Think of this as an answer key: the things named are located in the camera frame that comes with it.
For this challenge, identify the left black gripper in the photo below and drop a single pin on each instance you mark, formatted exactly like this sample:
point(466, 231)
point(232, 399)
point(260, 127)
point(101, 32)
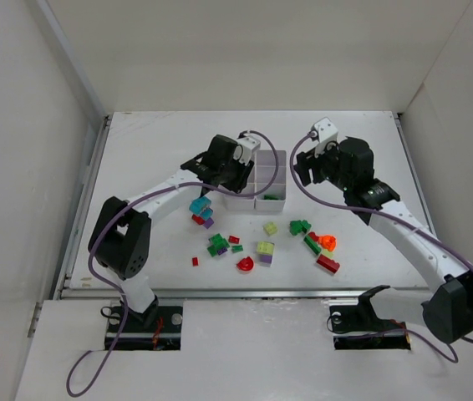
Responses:
point(237, 180)

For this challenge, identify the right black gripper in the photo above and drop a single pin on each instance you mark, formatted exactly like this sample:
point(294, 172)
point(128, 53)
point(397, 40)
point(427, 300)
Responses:
point(307, 165)

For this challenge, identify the green lego brick stack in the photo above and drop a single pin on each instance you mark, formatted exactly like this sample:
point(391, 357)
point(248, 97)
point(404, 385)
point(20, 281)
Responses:
point(218, 245)

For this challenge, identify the lime green lego brick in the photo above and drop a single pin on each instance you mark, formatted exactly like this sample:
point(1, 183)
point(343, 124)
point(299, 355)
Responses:
point(270, 228)

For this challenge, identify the lime and purple lego stack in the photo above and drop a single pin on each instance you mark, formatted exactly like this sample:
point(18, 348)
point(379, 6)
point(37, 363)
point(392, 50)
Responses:
point(265, 250)

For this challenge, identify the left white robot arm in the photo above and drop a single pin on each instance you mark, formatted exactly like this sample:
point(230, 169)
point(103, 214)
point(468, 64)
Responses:
point(120, 240)

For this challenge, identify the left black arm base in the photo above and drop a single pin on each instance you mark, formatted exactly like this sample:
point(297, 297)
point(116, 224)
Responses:
point(163, 332)

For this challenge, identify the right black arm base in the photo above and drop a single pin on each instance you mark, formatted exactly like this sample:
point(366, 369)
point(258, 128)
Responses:
point(356, 326)

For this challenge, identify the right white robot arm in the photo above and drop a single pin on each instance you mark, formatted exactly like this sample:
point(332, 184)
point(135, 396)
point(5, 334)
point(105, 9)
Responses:
point(349, 166)

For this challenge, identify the cyan lego block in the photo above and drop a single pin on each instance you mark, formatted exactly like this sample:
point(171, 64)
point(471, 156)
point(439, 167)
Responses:
point(201, 207)

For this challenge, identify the small purple lego brick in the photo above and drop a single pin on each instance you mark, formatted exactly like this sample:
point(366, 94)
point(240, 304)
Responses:
point(208, 223)

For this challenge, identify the white divided sorting container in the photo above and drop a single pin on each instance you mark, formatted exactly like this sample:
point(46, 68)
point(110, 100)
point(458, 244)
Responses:
point(271, 178)

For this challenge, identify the red brick under cyan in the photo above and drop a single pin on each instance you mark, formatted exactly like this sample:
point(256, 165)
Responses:
point(198, 220)

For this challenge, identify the green lego cluster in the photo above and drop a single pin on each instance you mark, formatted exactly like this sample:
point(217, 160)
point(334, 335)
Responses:
point(297, 227)

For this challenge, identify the small red brick by orange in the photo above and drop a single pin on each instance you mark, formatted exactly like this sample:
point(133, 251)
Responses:
point(313, 236)

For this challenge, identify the small green lego piece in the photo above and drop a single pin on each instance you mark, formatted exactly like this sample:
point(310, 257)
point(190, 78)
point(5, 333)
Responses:
point(236, 248)

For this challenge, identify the long green lego brick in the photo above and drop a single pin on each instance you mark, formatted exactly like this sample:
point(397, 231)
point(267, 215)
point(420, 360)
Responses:
point(312, 245)

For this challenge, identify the orange lego piece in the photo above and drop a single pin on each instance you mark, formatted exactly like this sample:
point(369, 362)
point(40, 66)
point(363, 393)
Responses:
point(328, 242)

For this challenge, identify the pale lime lego brick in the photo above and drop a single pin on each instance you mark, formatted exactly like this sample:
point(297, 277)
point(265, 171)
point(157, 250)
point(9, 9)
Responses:
point(327, 253)

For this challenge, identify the red round lego piece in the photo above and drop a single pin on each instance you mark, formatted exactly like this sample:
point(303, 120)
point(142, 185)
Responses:
point(246, 264)

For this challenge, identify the large red lego brick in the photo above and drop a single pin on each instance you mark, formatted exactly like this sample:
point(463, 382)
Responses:
point(328, 264)

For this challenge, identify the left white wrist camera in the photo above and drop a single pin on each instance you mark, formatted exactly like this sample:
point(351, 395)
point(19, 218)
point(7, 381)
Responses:
point(246, 147)

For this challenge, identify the metal rail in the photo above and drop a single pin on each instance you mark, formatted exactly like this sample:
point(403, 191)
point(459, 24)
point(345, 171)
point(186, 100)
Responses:
point(139, 150)

